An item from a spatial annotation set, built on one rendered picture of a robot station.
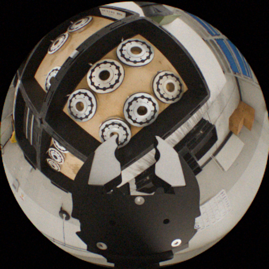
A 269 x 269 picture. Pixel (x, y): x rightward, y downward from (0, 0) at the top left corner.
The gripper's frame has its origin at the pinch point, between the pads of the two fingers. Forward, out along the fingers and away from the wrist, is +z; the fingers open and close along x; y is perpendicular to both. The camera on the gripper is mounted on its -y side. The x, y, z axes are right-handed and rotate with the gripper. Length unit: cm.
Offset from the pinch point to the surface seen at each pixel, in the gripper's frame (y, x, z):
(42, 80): -16.6, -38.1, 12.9
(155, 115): 1.2, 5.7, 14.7
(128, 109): 0.0, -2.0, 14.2
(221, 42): -139, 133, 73
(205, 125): 19, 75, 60
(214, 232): 199, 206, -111
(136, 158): 11.1, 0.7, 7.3
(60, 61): -20.8, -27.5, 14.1
